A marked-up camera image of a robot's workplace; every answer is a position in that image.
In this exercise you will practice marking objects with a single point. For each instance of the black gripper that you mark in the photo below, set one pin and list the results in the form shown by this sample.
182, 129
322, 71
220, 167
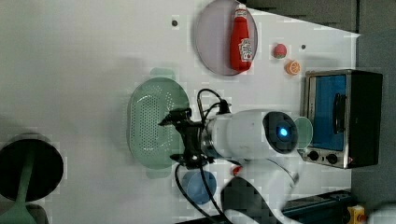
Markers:
191, 134

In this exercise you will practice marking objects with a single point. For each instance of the green plastic strainer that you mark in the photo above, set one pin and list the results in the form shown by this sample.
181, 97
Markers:
151, 144

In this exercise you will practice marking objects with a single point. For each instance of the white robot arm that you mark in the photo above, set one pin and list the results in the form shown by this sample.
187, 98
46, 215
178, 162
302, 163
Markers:
262, 141

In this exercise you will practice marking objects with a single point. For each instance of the blue plastic bowl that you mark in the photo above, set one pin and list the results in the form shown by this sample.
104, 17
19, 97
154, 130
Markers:
194, 186

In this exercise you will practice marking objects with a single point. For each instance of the small red toy tomato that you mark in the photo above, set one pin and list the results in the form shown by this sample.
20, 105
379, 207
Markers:
236, 170

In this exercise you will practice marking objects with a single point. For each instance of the grey oval plate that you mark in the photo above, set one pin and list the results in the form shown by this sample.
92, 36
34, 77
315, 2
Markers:
213, 32

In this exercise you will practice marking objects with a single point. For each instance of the red ketchup bottle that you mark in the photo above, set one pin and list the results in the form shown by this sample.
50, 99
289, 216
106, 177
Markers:
241, 53

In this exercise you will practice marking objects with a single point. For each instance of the toy strawberry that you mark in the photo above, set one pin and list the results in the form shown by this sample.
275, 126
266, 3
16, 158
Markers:
280, 51

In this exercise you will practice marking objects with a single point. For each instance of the toy orange slice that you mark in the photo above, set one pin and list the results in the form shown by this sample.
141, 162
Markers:
292, 68

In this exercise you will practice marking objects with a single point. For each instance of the green round plate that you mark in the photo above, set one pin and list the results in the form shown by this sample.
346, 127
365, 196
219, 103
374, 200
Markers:
305, 132

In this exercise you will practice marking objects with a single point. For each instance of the black cup with spatula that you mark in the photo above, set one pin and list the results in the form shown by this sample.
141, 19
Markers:
48, 169

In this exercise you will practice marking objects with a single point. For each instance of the black toaster oven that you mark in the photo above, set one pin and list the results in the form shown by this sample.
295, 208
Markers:
344, 107

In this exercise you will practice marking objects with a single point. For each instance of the green spatula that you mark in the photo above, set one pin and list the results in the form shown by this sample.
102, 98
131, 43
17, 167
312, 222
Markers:
18, 213

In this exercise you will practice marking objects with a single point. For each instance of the dark blue bin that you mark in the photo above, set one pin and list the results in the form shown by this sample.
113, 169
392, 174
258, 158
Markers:
327, 208

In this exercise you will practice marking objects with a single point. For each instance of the yellow emergency stop button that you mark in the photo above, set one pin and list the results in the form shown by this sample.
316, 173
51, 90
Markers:
356, 214

